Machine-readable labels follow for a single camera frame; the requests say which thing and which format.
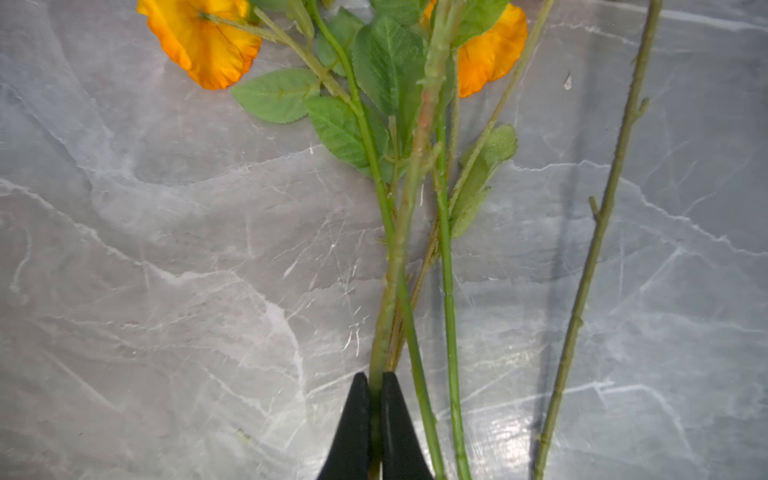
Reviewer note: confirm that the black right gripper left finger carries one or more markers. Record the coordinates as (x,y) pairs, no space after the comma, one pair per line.
(349,455)

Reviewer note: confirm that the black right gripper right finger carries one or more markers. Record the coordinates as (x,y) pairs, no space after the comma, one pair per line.
(402,457)

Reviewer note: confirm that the white rose flower stem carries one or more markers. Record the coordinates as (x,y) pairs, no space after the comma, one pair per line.
(601,211)

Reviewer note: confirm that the orange yellow rose stem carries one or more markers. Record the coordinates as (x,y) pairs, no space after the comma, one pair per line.
(440,180)

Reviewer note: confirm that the pink carnation rose stem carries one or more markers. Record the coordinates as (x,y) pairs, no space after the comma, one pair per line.
(403,61)

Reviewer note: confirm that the small orange bud stem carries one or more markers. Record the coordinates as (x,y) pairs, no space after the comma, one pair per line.
(284,61)

